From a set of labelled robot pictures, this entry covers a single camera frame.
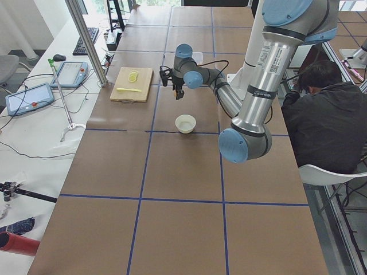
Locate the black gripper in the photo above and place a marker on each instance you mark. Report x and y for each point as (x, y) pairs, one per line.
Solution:
(178, 85)

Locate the clear plastic egg box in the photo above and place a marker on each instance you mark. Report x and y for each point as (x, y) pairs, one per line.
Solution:
(198, 57)

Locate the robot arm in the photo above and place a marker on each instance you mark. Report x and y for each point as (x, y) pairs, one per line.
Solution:
(279, 28)

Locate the white ceramic bowl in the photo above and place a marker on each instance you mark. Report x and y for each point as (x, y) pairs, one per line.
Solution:
(185, 123)

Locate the wooden cutting board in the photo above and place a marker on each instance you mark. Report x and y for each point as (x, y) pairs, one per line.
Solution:
(143, 83)

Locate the lemon slices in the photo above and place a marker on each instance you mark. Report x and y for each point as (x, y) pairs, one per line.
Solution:
(133, 76)

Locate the yellow plastic knife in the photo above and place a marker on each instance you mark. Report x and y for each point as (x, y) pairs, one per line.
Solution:
(128, 90)

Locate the far teach pendant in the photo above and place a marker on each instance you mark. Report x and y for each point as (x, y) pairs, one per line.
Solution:
(71, 74)

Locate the teach pendant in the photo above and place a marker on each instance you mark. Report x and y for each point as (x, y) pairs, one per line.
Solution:
(71, 74)
(29, 100)

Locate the reacher grabber stick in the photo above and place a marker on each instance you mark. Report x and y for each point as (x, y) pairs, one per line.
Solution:
(71, 125)

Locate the black computer mouse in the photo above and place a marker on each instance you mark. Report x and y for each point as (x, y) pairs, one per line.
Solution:
(59, 57)

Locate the near teach pendant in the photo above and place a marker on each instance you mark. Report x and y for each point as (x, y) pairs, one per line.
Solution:
(29, 100)

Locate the seated person in black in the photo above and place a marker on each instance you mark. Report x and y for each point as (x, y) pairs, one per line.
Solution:
(326, 119)

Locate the white chair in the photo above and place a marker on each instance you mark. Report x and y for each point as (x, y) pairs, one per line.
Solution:
(313, 176)

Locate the black tripod rod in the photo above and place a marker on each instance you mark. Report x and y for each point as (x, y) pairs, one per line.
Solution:
(9, 190)

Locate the blue patterned cloth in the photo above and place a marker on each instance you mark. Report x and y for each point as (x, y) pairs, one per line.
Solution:
(20, 227)

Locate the red cylinder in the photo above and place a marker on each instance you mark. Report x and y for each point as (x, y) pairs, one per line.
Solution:
(18, 244)

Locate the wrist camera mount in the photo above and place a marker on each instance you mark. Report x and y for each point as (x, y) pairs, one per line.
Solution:
(165, 74)

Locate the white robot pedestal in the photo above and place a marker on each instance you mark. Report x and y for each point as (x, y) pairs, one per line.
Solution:
(239, 81)

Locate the aluminium frame post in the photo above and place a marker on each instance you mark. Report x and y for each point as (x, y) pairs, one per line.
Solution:
(77, 16)

